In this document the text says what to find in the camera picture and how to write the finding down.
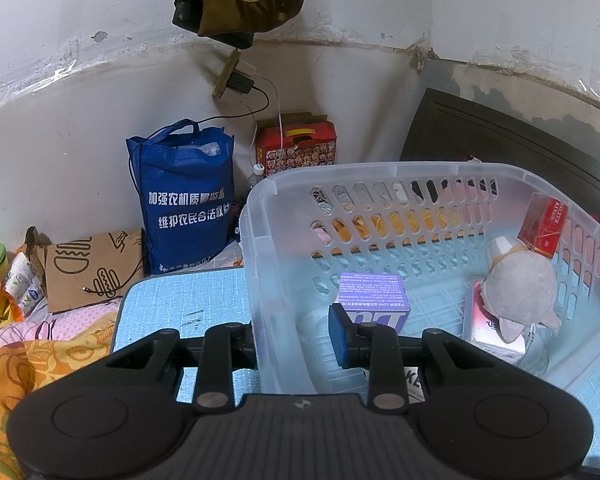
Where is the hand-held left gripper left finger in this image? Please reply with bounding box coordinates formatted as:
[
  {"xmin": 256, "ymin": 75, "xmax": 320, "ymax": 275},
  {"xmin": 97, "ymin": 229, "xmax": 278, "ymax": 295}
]
[{"xmin": 107, "ymin": 322, "xmax": 259, "ymax": 408}]

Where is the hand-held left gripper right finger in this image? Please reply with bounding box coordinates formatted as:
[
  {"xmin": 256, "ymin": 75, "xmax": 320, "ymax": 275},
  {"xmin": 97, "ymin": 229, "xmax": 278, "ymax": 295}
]
[{"xmin": 327, "ymin": 304, "xmax": 497, "ymax": 409}]

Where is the purple white carton box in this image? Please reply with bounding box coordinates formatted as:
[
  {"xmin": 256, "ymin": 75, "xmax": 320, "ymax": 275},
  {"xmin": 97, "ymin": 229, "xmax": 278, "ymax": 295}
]
[{"xmin": 336, "ymin": 272, "xmax": 413, "ymax": 333}]

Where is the clear plastic basket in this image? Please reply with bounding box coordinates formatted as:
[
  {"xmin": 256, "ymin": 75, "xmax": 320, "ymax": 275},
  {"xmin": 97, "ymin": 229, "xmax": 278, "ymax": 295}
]
[{"xmin": 239, "ymin": 161, "xmax": 600, "ymax": 395}]

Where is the pink rose tissue pack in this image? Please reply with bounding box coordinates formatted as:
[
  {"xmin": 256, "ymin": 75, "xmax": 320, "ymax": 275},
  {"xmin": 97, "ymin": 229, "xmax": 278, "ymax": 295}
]
[{"xmin": 464, "ymin": 280, "xmax": 527, "ymax": 361}]

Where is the grey plush toy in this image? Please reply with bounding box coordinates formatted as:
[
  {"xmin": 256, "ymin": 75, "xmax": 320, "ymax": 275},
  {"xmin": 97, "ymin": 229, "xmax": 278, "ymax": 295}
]
[{"xmin": 481, "ymin": 236, "xmax": 562, "ymax": 361}]

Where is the red carton box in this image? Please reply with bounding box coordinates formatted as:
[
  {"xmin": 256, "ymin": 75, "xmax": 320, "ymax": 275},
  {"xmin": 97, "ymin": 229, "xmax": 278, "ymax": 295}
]
[{"xmin": 517, "ymin": 195, "xmax": 571, "ymax": 259}]

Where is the brown paper bag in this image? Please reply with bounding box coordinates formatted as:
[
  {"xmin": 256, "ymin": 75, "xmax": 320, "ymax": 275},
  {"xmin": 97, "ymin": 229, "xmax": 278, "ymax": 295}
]
[{"xmin": 25, "ymin": 227, "xmax": 146, "ymax": 315}]

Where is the pink floral blanket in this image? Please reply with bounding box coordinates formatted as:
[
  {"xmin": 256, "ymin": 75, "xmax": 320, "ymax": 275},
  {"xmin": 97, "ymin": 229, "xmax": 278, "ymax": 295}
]
[{"xmin": 0, "ymin": 300, "xmax": 126, "ymax": 361}]

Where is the blue tote bag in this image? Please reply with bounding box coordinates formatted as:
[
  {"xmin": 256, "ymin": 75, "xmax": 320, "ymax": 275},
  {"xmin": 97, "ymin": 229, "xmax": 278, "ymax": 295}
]
[{"xmin": 126, "ymin": 119, "xmax": 236, "ymax": 276}]

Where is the clear bottle with white cap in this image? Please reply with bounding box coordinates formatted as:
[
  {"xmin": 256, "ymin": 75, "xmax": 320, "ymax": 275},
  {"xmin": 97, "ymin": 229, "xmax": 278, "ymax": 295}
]
[{"xmin": 245, "ymin": 162, "xmax": 266, "ymax": 196}]

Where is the red patterned box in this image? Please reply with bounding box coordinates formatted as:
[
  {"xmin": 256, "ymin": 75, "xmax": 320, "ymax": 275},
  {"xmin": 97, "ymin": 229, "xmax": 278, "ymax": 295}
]
[{"xmin": 255, "ymin": 112, "xmax": 340, "ymax": 178}]

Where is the white blue snack packet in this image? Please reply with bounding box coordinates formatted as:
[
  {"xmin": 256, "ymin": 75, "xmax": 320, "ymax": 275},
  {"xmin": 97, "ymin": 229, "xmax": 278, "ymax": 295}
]
[{"xmin": 4, "ymin": 252, "xmax": 46, "ymax": 316}]

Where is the orange floral blanket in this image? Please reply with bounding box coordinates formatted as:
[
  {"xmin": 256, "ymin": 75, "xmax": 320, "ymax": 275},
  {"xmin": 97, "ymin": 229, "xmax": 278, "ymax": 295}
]
[{"xmin": 0, "ymin": 310, "xmax": 118, "ymax": 480}]

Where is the dark wooden headboard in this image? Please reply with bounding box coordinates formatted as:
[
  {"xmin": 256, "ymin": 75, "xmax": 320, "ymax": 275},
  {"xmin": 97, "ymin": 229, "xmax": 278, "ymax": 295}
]
[{"xmin": 399, "ymin": 87, "xmax": 600, "ymax": 221}]

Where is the black charger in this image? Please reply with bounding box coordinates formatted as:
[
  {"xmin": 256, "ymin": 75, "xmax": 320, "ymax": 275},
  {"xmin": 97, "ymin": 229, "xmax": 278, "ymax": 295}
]
[{"xmin": 228, "ymin": 72, "xmax": 256, "ymax": 96}]

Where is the brown hanging bag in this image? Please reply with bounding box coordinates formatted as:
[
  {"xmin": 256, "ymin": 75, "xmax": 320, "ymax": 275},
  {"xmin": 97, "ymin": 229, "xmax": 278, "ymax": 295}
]
[{"xmin": 172, "ymin": 0, "xmax": 306, "ymax": 51}]

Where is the white cable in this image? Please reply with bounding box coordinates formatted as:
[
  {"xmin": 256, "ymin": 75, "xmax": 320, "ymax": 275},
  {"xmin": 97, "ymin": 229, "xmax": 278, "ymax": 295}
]
[{"xmin": 252, "ymin": 76, "xmax": 283, "ymax": 153}]

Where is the black cable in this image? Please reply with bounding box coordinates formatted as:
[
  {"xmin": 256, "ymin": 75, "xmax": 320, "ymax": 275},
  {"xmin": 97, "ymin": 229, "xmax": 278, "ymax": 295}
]
[{"xmin": 195, "ymin": 87, "xmax": 271, "ymax": 128}]

